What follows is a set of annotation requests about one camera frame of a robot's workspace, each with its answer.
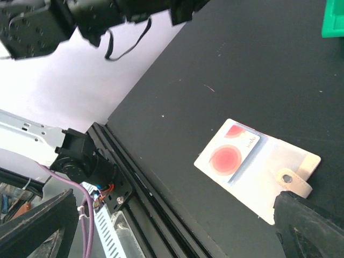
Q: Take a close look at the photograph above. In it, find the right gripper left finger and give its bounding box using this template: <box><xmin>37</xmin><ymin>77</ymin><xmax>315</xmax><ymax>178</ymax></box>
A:
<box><xmin>1</xmin><ymin>189</ymin><xmax>78</xmax><ymax>257</ymax></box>

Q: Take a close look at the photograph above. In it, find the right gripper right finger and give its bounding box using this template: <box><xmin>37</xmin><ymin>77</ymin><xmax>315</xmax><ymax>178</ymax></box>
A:
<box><xmin>274</xmin><ymin>191</ymin><xmax>343</xmax><ymax>257</ymax></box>

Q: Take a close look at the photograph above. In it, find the beige card holder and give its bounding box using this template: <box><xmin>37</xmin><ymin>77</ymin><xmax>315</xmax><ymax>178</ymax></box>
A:
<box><xmin>194</xmin><ymin>119</ymin><xmax>321</xmax><ymax>225</ymax></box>

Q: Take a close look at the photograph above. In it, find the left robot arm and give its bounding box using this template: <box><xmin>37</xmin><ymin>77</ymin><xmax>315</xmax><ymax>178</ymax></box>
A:
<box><xmin>1</xmin><ymin>1</ymin><xmax>207</xmax><ymax>60</ymax></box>

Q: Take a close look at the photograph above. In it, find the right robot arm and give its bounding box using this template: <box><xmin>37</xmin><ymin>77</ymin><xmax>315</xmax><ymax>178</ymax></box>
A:
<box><xmin>1</xmin><ymin>111</ymin><xmax>343</xmax><ymax>257</ymax></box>

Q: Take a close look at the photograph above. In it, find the left green bin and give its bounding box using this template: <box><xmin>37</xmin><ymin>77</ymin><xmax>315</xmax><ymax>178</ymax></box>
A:
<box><xmin>321</xmin><ymin>0</ymin><xmax>344</xmax><ymax>38</ymax></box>

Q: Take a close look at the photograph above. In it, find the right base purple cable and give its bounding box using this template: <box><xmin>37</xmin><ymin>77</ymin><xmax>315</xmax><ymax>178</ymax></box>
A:
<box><xmin>37</xmin><ymin>162</ymin><xmax>95</xmax><ymax>258</ymax></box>

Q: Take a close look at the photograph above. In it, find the white slotted cable duct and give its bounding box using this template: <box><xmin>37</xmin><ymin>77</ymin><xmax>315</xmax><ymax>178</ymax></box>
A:
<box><xmin>80</xmin><ymin>181</ymin><xmax>127</xmax><ymax>258</ymax></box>

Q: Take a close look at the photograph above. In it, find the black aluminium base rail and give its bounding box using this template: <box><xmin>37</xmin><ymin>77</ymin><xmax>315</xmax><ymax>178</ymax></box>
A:
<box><xmin>87</xmin><ymin>123</ymin><xmax>226</xmax><ymax>257</ymax></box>

